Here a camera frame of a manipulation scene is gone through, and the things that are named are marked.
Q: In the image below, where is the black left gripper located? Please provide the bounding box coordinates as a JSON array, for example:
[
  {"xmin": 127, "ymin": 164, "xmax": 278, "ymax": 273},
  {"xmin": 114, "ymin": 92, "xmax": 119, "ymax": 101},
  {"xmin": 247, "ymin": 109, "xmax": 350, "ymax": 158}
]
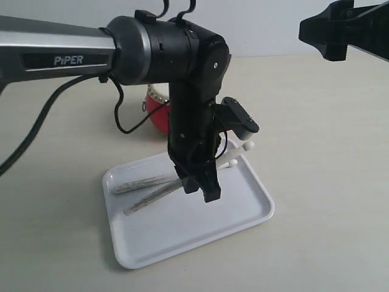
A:
[{"xmin": 168, "ymin": 115, "xmax": 225, "ymax": 203}]

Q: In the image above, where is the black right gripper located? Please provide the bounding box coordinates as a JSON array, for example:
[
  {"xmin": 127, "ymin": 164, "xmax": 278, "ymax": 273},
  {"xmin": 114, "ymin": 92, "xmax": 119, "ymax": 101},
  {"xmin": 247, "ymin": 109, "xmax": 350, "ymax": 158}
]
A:
[{"xmin": 298, "ymin": 1, "xmax": 388, "ymax": 61}]

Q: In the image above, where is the white wooden drumstick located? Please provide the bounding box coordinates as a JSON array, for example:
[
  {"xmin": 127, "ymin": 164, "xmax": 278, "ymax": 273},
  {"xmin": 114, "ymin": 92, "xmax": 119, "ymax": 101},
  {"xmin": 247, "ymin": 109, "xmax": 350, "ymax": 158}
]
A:
[
  {"xmin": 122, "ymin": 158, "xmax": 238, "ymax": 217},
  {"xmin": 112, "ymin": 141, "xmax": 255, "ymax": 194}
]

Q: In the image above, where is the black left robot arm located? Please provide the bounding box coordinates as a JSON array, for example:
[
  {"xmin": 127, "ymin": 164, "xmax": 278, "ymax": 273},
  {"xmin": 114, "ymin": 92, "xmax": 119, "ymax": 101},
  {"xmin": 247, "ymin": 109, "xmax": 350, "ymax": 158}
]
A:
[{"xmin": 1, "ymin": 10, "xmax": 230, "ymax": 202}]

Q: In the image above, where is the small red drum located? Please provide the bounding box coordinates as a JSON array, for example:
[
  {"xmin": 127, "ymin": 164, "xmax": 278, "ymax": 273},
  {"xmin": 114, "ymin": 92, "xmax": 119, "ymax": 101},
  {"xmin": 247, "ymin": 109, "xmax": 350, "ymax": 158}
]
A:
[{"xmin": 142, "ymin": 83, "xmax": 170, "ymax": 135}]

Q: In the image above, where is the white plastic tray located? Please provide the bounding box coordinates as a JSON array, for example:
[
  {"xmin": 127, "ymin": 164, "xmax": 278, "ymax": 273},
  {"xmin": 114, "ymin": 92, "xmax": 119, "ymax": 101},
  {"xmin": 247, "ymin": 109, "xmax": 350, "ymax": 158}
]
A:
[{"xmin": 102, "ymin": 141, "xmax": 275, "ymax": 269}]

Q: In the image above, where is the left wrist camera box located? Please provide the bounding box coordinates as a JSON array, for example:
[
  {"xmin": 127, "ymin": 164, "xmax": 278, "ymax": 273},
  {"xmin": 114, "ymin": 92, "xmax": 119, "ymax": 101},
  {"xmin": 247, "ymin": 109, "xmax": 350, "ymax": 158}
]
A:
[{"xmin": 216, "ymin": 97, "xmax": 260, "ymax": 141}]

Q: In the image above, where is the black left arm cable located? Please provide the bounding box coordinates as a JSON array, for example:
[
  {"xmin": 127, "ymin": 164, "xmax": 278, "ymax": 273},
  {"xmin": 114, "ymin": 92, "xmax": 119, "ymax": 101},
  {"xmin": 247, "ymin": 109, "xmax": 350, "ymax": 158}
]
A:
[{"xmin": 0, "ymin": 75, "xmax": 171, "ymax": 177}]

